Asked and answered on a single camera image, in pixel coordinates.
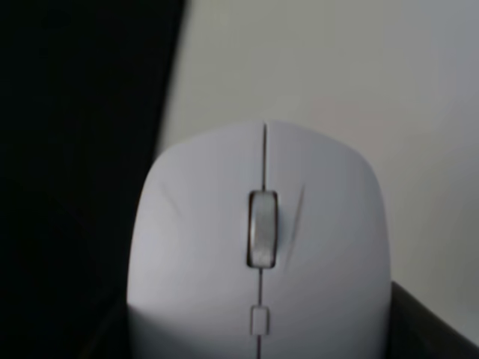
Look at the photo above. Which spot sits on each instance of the black rectangular mouse pad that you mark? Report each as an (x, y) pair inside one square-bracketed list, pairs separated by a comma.
[(84, 85)]

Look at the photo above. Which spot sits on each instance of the white wireless computer mouse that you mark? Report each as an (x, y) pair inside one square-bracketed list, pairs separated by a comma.
[(259, 240)]

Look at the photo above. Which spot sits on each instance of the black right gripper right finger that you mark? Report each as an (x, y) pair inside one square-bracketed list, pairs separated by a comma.
[(416, 332)]

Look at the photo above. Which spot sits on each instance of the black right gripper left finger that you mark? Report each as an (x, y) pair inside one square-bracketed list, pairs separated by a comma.
[(111, 337)]

